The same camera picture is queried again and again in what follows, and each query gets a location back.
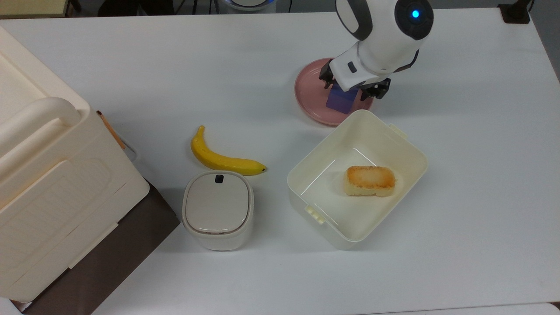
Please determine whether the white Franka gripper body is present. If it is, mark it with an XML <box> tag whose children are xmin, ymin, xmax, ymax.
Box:
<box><xmin>329</xmin><ymin>44</ymin><xmax>390</xmax><ymax>92</ymax></box>

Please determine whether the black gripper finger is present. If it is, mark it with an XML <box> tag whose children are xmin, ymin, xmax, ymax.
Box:
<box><xmin>318</xmin><ymin>61</ymin><xmax>337</xmax><ymax>90</ymax></box>
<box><xmin>360</xmin><ymin>78</ymin><xmax>391</xmax><ymax>101</ymax></box>

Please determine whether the purple cube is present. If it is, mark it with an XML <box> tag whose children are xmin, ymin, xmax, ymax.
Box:
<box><xmin>326</xmin><ymin>83</ymin><xmax>360</xmax><ymax>116</ymax></box>

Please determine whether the pink plate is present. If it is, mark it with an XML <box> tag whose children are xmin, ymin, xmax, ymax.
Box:
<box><xmin>294</xmin><ymin>58</ymin><xmax>375</xmax><ymax>128</ymax></box>

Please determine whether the toasted bread piece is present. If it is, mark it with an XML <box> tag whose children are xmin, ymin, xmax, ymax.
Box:
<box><xmin>343</xmin><ymin>165</ymin><xmax>397</xmax><ymax>198</ymax></box>

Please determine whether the cream open storage box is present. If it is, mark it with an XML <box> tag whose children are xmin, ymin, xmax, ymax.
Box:
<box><xmin>287</xmin><ymin>109</ymin><xmax>429</xmax><ymax>251</ymax></box>

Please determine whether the yellow banana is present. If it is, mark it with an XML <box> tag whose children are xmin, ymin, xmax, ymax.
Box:
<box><xmin>190</xmin><ymin>126</ymin><xmax>268</xmax><ymax>177</ymax></box>

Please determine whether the black table clamp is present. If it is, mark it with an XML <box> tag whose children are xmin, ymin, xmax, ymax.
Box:
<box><xmin>498</xmin><ymin>0</ymin><xmax>532</xmax><ymax>25</ymax></box>

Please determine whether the small cream trash can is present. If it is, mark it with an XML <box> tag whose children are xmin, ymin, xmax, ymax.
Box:
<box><xmin>182</xmin><ymin>171</ymin><xmax>255</xmax><ymax>252</ymax></box>

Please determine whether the dark brown drawer box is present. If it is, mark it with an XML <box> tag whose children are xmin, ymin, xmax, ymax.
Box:
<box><xmin>12</xmin><ymin>136</ymin><xmax>181</xmax><ymax>315</ymax></box>

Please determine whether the large cream storage box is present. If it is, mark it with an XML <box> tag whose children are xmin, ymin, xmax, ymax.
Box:
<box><xmin>0</xmin><ymin>26</ymin><xmax>151</xmax><ymax>304</ymax></box>

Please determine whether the tan wooden board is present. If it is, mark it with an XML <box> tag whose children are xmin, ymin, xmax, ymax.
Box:
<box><xmin>0</xmin><ymin>0</ymin><xmax>69</xmax><ymax>18</ymax></box>

